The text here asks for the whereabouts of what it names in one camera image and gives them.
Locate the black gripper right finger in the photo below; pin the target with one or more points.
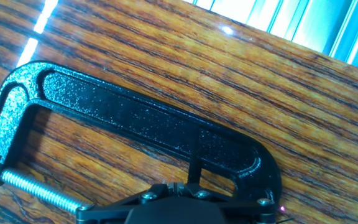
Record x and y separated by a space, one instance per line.
244 208

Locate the short black hour hand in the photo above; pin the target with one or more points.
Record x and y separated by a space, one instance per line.
194 169

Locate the black metal C-clamp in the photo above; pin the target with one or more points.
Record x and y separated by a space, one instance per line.
135 118

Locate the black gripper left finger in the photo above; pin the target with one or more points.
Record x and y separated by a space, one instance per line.
129 203

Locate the glossy brown wooden board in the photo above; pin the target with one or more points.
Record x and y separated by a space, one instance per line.
197 62

